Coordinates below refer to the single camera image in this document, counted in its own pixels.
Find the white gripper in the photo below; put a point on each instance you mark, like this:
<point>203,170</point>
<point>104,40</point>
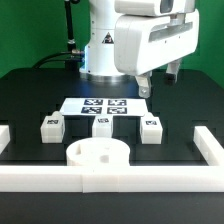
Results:
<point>142,44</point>

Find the white round stool seat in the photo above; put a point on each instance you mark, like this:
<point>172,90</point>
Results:
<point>97,151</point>

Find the white fiducial marker sheet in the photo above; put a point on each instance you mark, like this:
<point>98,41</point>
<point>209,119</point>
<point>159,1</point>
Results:
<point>100,106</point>

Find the black vertical pole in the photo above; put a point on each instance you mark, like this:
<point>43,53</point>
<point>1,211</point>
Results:
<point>71,44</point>

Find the white U-shaped fence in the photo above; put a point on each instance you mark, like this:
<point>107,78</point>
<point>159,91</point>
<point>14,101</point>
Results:
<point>208,178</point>

